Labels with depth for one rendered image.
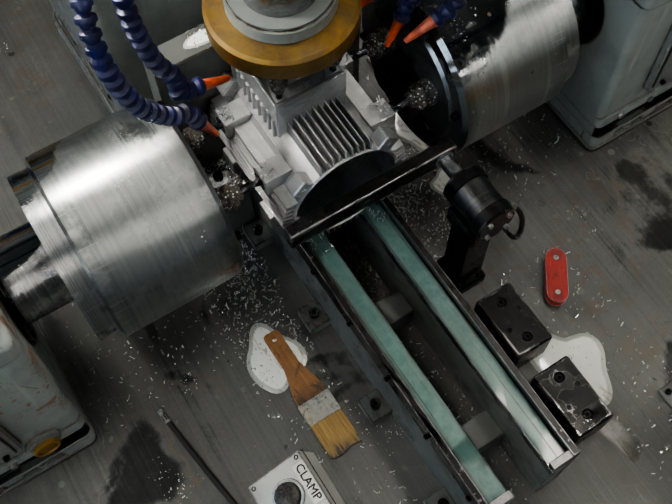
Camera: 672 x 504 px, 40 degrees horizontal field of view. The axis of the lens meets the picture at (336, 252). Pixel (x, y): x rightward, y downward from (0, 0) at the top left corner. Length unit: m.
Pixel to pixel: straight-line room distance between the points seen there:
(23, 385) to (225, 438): 0.32
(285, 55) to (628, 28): 0.50
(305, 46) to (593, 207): 0.62
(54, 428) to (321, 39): 0.60
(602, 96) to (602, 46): 0.09
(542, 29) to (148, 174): 0.53
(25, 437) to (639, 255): 0.91
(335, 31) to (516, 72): 0.28
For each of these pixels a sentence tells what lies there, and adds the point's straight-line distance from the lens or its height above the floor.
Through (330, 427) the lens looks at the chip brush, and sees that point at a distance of 1.29.
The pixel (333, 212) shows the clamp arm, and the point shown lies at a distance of 1.16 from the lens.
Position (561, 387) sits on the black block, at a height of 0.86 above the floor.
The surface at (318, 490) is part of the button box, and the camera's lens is 0.99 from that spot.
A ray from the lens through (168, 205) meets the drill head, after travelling 1.06.
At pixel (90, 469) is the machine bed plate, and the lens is 1.33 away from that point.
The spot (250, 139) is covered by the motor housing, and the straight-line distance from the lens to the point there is 1.18.
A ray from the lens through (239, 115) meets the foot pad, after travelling 1.19.
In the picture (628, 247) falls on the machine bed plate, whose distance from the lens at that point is 1.46.
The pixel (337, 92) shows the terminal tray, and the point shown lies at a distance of 1.16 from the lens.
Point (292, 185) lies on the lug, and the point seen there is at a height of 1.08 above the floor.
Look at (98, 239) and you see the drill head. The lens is 1.05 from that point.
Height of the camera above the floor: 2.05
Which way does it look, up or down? 64 degrees down
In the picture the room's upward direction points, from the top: 1 degrees counter-clockwise
